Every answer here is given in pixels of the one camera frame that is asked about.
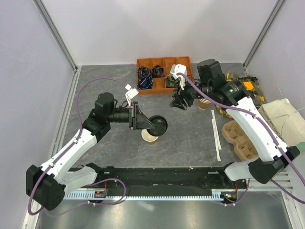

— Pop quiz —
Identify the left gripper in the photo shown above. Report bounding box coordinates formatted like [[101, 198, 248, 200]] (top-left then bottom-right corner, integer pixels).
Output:
[[107, 102, 155, 130]]

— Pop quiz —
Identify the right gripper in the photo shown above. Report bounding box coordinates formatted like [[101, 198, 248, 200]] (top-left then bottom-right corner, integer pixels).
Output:
[[169, 75, 213, 111]]

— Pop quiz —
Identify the black plastic cup lid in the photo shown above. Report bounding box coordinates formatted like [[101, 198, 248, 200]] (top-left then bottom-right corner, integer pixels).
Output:
[[148, 115, 168, 136]]

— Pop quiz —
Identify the brown paper coffee cup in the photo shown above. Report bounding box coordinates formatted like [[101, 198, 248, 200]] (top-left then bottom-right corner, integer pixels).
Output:
[[141, 129, 159, 145]]

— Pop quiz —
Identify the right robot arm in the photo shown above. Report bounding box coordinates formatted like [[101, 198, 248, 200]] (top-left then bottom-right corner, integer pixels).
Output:
[[169, 59, 300, 188]]

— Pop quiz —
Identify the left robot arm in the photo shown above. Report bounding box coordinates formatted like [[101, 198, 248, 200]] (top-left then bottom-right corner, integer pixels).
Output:
[[26, 92, 162, 215]]

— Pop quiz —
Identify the stack of paper cups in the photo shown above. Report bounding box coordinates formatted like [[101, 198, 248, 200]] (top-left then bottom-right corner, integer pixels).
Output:
[[197, 98, 211, 110]]

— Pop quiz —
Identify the green yellow rolled tie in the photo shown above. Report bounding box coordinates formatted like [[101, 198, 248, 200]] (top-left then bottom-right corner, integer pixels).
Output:
[[165, 75, 179, 88]]

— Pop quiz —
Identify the orange wooden compartment tray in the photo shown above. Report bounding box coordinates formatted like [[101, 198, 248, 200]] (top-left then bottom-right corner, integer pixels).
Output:
[[137, 56, 195, 95]]

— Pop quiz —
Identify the white wrapped straw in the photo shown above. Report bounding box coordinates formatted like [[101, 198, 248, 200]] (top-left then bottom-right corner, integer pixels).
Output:
[[212, 120, 221, 162], [211, 110, 222, 150]]

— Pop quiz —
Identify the blue striped rolled tie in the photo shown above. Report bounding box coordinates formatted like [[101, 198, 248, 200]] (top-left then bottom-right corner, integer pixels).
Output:
[[137, 75, 153, 90]]

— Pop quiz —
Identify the brown rolled tie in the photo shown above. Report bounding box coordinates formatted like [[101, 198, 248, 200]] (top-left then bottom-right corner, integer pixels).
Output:
[[152, 65, 164, 78]]

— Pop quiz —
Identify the dark rolled tie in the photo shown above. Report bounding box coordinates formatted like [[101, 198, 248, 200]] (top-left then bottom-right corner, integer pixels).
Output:
[[138, 66, 150, 78]]

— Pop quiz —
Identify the cardboard cup carrier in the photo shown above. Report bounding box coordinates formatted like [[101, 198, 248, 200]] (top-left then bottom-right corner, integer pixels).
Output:
[[221, 120, 258, 161]]

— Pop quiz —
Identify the camouflage cloth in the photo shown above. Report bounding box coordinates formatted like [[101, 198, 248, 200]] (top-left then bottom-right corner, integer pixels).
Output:
[[211, 73, 266, 109]]

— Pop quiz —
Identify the green printed paper bag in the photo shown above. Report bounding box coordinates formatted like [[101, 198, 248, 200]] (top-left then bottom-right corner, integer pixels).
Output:
[[258, 98, 305, 153]]

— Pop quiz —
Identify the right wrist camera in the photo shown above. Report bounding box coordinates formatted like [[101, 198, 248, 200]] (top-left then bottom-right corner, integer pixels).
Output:
[[169, 64, 187, 90]]

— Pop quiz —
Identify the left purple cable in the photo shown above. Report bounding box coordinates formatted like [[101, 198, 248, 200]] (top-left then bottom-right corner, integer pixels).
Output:
[[28, 78, 131, 216]]

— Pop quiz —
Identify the purple cable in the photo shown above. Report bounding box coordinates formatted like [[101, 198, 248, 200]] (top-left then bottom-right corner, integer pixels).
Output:
[[177, 73, 305, 205], [28, 78, 131, 216]]

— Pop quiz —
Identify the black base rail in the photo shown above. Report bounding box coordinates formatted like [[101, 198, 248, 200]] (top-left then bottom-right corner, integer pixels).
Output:
[[69, 164, 248, 198]]

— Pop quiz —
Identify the slotted cable duct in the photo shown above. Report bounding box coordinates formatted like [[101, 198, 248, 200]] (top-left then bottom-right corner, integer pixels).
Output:
[[64, 188, 238, 201]]

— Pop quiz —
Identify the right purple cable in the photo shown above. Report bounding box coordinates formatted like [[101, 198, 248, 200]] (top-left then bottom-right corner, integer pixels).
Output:
[[177, 73, 305, 205]]

